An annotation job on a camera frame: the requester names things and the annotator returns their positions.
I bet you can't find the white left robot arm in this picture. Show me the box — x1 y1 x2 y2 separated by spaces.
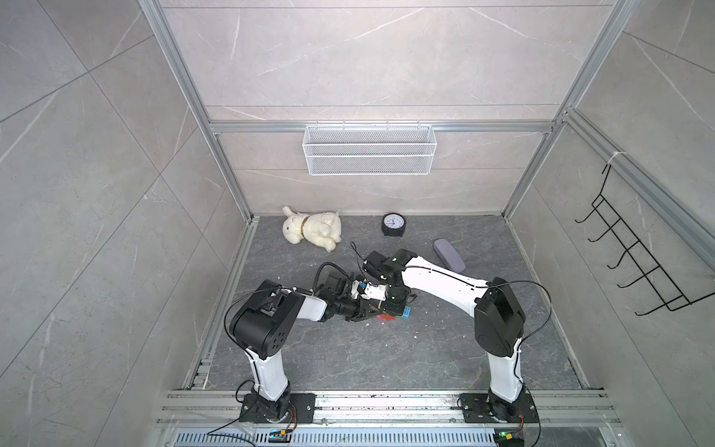
225 262 385 422

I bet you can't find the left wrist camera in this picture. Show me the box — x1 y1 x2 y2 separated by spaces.
349 279 364 301

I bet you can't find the white wire mesh basket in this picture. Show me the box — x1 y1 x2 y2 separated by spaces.
302 124 437 176

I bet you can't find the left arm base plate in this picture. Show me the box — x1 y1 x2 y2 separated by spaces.
238 393 317 424

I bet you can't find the black round alarm clock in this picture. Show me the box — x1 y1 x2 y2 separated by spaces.
381 212 406 238

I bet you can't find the black wire hook rack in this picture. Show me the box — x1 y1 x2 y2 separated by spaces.
575 164 714 317

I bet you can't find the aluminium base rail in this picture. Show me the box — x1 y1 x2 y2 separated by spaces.
149 389 632 446

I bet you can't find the purple glasses case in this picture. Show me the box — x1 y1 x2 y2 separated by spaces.
433 238 467 273

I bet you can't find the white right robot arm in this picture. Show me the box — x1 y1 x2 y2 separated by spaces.
357 250 539 424

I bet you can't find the white plush dog toy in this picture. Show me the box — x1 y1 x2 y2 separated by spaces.
281 206 342 253

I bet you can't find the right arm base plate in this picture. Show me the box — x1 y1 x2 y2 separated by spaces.
457 390 539 424

